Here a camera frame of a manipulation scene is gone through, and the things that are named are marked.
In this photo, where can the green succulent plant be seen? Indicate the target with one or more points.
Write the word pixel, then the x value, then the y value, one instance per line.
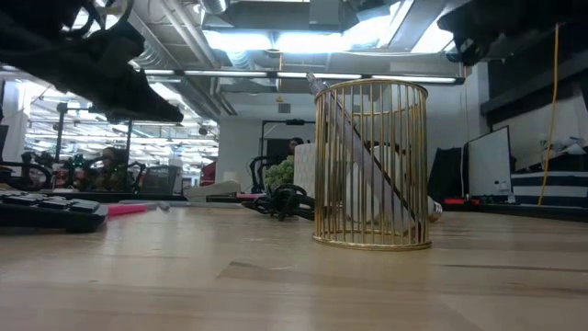
pixel 281 174

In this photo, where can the white crumpled bag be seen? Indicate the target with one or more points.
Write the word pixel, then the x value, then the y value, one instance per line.
pixel 565 147

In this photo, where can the person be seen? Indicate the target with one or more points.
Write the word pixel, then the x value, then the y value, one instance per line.
pixel 295 144
pixel 112 167

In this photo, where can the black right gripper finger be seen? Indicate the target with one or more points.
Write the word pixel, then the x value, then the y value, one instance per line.
pixel 468 32

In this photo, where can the long black white stick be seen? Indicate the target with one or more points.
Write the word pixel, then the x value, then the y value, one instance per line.
pixel 367 170

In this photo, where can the white board panel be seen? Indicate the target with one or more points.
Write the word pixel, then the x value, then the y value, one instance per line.
pixel 489 161

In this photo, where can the red box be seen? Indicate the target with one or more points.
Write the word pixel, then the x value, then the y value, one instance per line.
pixel 459 201

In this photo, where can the black office chair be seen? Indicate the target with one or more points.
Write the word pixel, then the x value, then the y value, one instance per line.
pixel 255 167

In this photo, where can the black background gantry frame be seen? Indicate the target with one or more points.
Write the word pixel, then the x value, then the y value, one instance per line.
pixel 59 147

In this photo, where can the grey stapler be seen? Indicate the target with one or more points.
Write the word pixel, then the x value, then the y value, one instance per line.
pixel 213 189

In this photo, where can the navy white striped box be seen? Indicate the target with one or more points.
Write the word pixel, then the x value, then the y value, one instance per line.
pixel 551 190

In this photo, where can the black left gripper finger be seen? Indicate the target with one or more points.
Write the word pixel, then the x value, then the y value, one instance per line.
pixel 128 101

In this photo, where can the pink highlighter pen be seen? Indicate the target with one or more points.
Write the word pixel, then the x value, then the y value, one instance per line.
pixel 128 209

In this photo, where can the black mesh basket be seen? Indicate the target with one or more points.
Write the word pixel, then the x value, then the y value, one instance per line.
pixel 161 181

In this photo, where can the black upright panel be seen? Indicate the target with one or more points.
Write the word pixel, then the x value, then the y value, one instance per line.
pixel 448 174

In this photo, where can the long ceiling light bar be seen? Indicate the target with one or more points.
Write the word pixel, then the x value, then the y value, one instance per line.
pixel 321 75

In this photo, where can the black calculator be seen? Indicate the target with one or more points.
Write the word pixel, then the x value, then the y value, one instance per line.
pixel 46 216

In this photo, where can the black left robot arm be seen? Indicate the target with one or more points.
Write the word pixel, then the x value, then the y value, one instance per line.
pixel 27 9

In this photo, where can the white ribbed pen cup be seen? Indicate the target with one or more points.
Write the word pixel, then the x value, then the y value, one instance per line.
pixel 305 170

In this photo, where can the silver ventilation duct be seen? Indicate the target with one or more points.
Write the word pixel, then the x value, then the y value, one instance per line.
pixel 184 87

